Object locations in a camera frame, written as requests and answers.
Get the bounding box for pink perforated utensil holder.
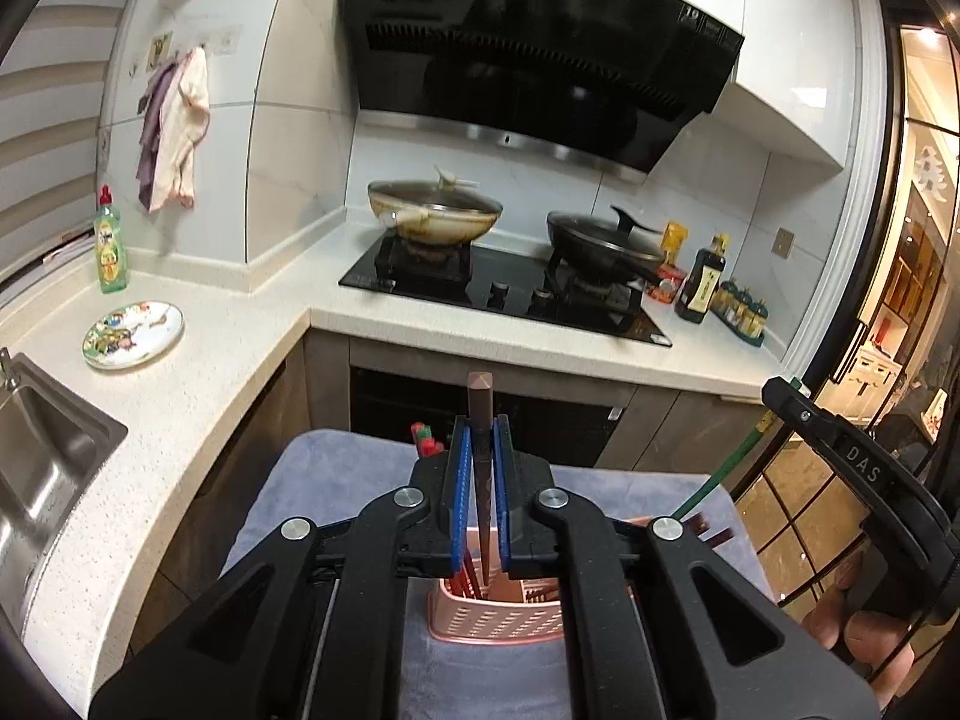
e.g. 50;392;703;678
426;521;647;644

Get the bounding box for glass wok lid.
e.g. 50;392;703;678
369;165;503;215

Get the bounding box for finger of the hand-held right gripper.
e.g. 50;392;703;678
761;376;833;451

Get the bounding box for person's right hand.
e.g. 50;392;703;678
802;559;917;706

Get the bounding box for white wall cabinet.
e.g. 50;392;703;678
735;0;863;170

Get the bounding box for black wok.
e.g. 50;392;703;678
546;229;668;287

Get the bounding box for black framed glass door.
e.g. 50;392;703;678
731;0;960;720

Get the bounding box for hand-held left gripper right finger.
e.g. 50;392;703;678
491;416;878;720

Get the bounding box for stainless steel sink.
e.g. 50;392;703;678
0;349;130;616

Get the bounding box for black gas stove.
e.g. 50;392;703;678
337;229;674;348

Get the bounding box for white stone kitchen counter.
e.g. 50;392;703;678
0;221;773;691

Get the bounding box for brown chopstick gold band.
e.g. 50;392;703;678
466;371;497;587

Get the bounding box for black wok lid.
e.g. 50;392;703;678
549;204;672;250

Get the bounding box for large dark sauce bottle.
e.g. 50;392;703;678
673;234;730;325

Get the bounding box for patterned plate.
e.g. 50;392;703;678
81;301;185;371

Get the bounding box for blue-grey plush mat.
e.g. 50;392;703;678
221;427;777;720

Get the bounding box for green dish soap bottle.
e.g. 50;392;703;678
94;185;131;295

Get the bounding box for pink-white hanging towel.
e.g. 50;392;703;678
148;46;212;212

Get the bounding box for spice jar set on rack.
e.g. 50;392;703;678
712;281;770;346

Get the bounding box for window blinds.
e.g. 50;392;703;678
0;0;151;293

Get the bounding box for black range hood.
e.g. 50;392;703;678
335;0;747;186

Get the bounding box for brown kitchen base cabinet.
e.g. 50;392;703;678
135;330;758;616

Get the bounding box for cream wok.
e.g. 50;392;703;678
367;195;503;247

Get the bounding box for yellow and red packet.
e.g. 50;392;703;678
651;266;687;306

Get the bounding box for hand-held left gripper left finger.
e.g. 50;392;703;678
90;416;473;720

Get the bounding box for purple hanging cloth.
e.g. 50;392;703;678
135;64;179;200

